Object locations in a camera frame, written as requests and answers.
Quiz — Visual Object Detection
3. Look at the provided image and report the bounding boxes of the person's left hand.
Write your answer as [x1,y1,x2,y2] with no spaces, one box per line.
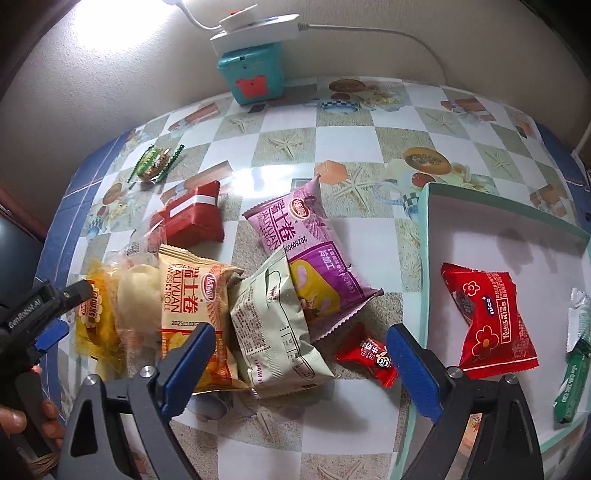
[0,364,65,448]

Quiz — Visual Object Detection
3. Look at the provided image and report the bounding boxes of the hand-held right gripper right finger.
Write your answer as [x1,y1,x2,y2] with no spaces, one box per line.
[385,324,546,480]

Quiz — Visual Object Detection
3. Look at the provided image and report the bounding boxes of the purple swiss roll packet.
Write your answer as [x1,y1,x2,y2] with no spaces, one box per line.
[244,175,385,344]

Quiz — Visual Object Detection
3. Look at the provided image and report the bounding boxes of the small red candy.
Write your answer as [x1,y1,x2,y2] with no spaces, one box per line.
[335,323,400,389]

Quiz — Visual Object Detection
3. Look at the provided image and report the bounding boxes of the orange swiss roll packet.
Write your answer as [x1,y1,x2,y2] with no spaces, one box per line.
[158,244,252,395]

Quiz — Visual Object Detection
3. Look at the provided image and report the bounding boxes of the white power strip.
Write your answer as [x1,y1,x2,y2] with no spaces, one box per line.
[210,14,305,49]

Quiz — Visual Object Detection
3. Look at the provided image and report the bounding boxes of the large red snack packet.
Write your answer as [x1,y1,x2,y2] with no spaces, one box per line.
[441,262,540,380]

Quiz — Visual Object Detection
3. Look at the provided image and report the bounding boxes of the mint green cardboard box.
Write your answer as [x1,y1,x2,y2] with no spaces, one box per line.
[388,181,591,480]

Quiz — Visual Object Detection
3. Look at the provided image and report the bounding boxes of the white power strip cable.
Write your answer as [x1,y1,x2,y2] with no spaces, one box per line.
[302,23,451,86]

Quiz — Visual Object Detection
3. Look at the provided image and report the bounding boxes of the cream snack packet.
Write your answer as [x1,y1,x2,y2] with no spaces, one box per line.
[229,249,340,400]

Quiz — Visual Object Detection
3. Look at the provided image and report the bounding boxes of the yellow cake packet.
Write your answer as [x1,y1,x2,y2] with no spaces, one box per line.
[74,261,127,370]

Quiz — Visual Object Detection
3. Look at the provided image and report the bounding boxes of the black cabinet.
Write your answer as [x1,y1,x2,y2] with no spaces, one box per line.
[0,217,47,296]

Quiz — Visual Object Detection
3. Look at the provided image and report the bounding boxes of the silver green wafer packet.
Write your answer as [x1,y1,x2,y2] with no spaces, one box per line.
[566,287,591,354]

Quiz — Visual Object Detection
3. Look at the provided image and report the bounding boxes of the clear-wrapped white bun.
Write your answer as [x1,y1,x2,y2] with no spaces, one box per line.
[111,256,167,361]

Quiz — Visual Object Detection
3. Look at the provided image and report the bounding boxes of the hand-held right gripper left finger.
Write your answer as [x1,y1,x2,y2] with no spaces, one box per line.
[56,323,218,480]

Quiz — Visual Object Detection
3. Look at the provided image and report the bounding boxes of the dark green snack packet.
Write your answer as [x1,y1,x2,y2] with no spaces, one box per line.
[554,342,591,424]

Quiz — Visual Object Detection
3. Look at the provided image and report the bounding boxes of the teal cube box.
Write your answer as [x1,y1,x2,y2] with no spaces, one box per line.
[217,41,284,106]

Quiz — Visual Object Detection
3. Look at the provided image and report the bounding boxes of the green-wrapped round pastry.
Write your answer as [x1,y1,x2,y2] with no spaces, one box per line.
[129,144,185,184]

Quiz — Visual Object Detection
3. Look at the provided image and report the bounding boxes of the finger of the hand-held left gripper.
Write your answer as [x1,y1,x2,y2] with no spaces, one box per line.
[33,320,70,352]
[52,281,94,319]

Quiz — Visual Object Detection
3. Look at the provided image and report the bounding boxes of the red brown snack packet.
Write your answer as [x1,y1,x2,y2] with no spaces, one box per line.
[148,181,225,247]

